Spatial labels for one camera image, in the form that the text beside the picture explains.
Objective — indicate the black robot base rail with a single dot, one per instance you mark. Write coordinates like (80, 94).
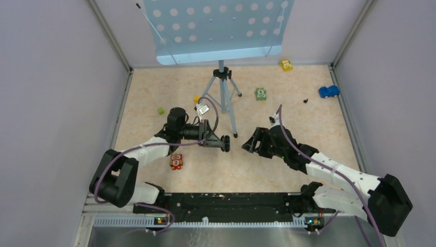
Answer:
(258, 207)

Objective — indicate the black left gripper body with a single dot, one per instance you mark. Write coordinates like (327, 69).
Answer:
(203, 128)

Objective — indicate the red owl number block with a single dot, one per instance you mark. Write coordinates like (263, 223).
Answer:
(176, 162)

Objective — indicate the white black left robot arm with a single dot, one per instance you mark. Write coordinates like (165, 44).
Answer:
(115, 180)

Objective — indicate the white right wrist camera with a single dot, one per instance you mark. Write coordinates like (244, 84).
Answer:
(273, 120)

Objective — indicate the yellow toy block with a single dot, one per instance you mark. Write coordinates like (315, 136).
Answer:
(286, 65)

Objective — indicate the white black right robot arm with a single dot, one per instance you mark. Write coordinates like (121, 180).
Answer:
(381, 201)

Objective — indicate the blue toy car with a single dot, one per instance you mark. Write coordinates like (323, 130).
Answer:
(329, 91)

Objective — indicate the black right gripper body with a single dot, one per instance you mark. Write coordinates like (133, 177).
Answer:
(266, 148)

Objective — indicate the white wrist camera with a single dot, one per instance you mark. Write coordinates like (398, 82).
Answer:
(273, 120)
(201, 110)

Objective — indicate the green monster toy block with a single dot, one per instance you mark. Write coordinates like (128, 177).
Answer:
(260, 94)

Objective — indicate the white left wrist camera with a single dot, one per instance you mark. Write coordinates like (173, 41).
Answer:
(201, 110)

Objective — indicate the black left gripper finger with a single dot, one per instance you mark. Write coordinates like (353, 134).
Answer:
(225, 139)
(225, 148)

